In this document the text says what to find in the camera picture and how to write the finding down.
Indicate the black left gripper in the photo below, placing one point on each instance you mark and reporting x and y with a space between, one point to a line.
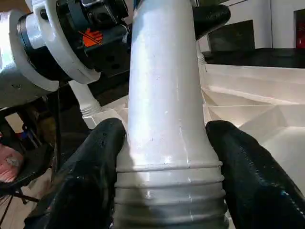
102 55

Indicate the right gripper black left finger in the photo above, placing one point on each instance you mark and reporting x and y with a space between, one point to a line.
83 186

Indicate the white plastic table top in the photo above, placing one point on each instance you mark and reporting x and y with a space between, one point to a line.
262 100

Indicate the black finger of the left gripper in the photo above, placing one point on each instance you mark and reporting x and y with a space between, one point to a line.
209 16

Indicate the black mat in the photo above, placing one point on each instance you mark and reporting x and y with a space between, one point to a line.
250 58

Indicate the pink soft object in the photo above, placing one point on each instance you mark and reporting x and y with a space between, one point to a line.
10 164

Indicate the white cabinet with glass doors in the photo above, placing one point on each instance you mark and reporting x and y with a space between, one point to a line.
274 14

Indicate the red bottle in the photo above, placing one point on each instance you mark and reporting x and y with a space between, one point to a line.
300 35

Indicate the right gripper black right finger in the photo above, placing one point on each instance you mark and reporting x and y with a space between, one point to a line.
257 186

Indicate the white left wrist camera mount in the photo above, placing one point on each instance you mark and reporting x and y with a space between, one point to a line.
62 52

